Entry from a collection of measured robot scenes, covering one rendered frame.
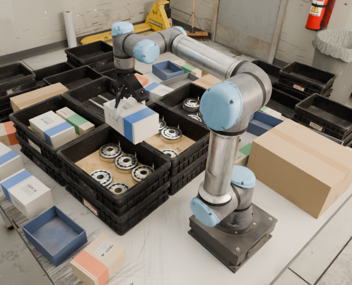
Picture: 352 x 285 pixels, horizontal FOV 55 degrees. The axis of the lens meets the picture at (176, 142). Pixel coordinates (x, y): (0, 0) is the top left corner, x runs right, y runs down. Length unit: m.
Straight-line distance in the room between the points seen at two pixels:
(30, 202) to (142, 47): 0.80
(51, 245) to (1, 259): 0.96
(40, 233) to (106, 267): 0.36
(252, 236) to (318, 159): 0.50
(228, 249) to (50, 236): 0.71
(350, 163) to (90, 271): 1.16
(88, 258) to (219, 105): 0.75
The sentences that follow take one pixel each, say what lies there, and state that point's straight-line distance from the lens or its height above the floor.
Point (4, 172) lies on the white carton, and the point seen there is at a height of 0.75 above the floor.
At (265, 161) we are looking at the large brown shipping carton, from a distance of 1.63.
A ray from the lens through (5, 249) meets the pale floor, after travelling 2.44.
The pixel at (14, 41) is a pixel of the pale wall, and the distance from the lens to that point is 4.71.
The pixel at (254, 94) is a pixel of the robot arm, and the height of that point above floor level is 1.42.
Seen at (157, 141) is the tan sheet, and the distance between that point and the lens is 1.67.
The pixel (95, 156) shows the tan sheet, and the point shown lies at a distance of 1.60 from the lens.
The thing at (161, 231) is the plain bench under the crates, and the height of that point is 0.70.
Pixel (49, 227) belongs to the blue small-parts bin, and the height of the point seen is 0.70.
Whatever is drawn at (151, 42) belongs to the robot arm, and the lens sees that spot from 1.12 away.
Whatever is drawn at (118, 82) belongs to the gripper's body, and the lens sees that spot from 1.30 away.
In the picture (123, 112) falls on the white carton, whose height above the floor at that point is 1.13.
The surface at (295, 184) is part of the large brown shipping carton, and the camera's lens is 1.60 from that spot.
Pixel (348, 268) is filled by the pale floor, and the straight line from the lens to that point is 2.47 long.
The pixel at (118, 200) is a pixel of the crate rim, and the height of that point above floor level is 0.92.
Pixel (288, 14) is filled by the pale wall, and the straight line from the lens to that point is 4.47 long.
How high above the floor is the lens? 1.85
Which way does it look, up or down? 38 degrees down
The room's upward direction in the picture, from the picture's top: 3 degrees clockwise
